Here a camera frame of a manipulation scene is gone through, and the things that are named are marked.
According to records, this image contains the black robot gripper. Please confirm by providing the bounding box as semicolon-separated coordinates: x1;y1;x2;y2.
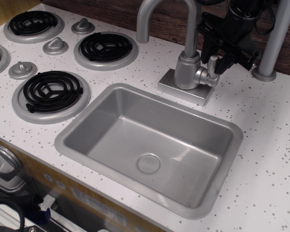
197;7;260;74

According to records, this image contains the silver faucet lever handle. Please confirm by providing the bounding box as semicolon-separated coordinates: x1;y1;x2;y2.
195;54;220;87

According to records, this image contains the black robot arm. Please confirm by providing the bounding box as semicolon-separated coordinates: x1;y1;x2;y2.
197;0;278;74

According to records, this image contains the grey vertical support pole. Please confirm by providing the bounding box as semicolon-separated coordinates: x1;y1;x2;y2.
252;0;290;82

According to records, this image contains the silver toy faucet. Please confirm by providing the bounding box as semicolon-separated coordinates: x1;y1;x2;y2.
136;0;213;107

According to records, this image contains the grey toy sink basin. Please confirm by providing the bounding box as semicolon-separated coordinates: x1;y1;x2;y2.
55;83;243;219

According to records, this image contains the back right stove burner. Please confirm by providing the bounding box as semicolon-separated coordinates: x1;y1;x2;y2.
73;32;138;71

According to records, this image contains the grey stove knob top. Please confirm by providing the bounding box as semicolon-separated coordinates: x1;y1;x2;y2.
71;18;95;35

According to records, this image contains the grey stove knob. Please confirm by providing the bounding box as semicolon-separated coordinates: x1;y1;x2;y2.
43;37;69;56
8;61;37;80
71;18;95;35

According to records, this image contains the grey stove knob middle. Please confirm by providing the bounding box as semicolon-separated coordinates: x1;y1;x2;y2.
43;37;69;56

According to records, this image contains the front right stove burner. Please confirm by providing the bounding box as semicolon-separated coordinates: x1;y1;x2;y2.
12;71;91;124

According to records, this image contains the back left stove burner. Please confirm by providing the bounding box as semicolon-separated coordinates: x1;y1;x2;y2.
3;11;64;44

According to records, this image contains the grey stove knob lower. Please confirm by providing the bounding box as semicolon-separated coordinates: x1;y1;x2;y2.
8;61;37;80

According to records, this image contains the grey round oven dial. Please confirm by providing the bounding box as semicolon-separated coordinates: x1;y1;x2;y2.
0;145;23;181

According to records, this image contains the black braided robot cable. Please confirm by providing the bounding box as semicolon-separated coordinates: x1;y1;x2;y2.
199;0;227;5

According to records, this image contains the thin black wire loop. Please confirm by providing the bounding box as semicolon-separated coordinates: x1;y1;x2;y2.
253;6;276;35

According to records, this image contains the black cable lower left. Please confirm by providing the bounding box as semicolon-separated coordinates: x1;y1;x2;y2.
0;196;27;232

